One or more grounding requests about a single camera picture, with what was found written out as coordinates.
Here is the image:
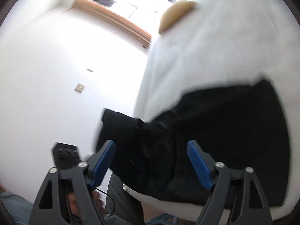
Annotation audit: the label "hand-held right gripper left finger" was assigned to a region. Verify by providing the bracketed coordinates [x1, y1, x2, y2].
[29, 140, 116, 225]

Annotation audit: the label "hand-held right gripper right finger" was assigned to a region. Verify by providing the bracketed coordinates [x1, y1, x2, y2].
[187, 140, 273, 225]

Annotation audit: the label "black pants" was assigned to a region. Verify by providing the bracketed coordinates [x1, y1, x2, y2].
[95, 79, 290, 208]

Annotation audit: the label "person's left hand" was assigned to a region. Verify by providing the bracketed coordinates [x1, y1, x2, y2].
[67, 190, 106, 217]

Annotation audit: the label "person's grey trouser leg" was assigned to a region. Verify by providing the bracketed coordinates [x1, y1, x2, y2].
[103, 172, 144, 225]

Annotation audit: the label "blue denim cloth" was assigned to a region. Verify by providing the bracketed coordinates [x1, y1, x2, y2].
[0, 191, 33, 225]

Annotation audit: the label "white bed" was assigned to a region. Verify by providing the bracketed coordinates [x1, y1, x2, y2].
[133, 0, 300, 223]

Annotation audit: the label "beige curtain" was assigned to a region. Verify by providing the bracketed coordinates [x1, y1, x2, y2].
[74, 0, 152, 49]

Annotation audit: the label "yellow pillow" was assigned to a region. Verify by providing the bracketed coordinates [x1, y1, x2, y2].
[158, 0, 197, 34]

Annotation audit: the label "dark hanging jacket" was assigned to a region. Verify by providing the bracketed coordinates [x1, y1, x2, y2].
[92, 0, 118, 7]

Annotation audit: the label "thin black cable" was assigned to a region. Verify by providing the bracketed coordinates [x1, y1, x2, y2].
[95, 187, 116, 217]

